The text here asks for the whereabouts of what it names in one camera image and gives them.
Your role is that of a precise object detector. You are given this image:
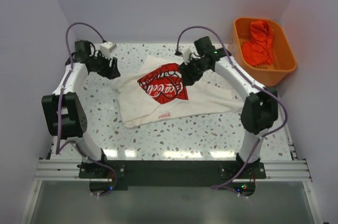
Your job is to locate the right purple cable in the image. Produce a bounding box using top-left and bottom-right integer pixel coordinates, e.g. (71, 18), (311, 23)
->
(175, 26), (288, 194)

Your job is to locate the orange t shirt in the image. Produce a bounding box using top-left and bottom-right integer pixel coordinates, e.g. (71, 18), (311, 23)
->
(241, 20), (274, 67)

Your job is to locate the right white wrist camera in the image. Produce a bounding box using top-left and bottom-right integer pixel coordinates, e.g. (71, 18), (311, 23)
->
(175, 48), (195, 64)

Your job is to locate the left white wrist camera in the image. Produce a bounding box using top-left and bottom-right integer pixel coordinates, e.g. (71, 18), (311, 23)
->
(100, 41), (117, 58)

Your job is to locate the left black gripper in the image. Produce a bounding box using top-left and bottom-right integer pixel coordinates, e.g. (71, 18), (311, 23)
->
(91, 51), (120, 80)

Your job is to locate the orange plastic basket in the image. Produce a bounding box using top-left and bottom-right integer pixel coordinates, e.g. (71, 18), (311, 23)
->
(229, 17), (297, 87)

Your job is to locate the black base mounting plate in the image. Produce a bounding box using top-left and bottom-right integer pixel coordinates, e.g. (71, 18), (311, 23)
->
(78, 160), (267, 192)

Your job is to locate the aluminium frame rail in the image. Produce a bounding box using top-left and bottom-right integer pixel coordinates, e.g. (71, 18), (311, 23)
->
(34, 159), (312, 182)

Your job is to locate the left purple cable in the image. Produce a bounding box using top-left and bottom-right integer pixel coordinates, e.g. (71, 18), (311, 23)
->
(54, 22), (117, 198)

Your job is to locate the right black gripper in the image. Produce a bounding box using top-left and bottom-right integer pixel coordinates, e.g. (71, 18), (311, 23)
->
(179, 57), (210, 87)

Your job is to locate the purple cable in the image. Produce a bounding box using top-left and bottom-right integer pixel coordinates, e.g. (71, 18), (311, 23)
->
(54, 22), (117, 198)
(175, 26), (288, 194)

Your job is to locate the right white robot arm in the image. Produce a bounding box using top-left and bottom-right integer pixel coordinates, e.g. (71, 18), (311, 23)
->
(175, 36), (278, 178)

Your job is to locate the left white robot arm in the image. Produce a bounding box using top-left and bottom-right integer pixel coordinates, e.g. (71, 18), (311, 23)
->
(41, 41), (120, 178)

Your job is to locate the white coca-cola t shirt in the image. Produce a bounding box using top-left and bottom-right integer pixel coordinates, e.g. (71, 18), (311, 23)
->
(112, 56), (243, 128)

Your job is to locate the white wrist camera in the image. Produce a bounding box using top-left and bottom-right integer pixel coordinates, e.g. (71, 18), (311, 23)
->
(175, 48), (195, 64)
(100, 41), (117, 58)

